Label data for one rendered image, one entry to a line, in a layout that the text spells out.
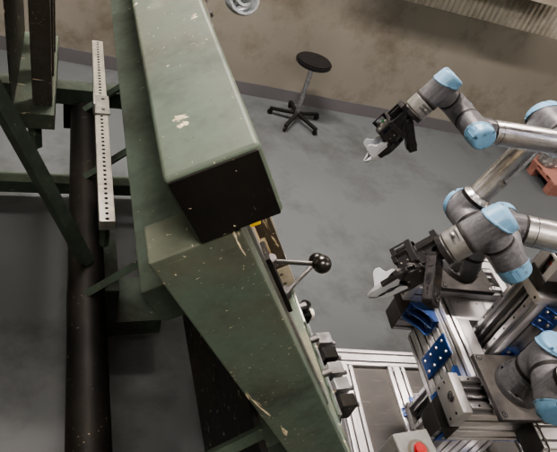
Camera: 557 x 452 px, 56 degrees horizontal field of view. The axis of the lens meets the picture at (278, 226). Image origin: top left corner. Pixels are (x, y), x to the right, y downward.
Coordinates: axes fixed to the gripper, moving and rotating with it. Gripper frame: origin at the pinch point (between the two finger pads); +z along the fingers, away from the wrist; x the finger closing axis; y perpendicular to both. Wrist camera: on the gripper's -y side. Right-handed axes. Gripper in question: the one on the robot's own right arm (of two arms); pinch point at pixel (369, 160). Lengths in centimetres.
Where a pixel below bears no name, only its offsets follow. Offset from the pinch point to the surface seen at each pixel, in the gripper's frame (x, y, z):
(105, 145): -40, 58, 70
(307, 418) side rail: 87, 23, 25
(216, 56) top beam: 79, 76, -15
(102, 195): -11, 54, 71
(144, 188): 69, 69, 11
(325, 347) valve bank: 22, -33, 57
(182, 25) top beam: 69, 80, -13
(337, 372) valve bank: 32, -36, 56
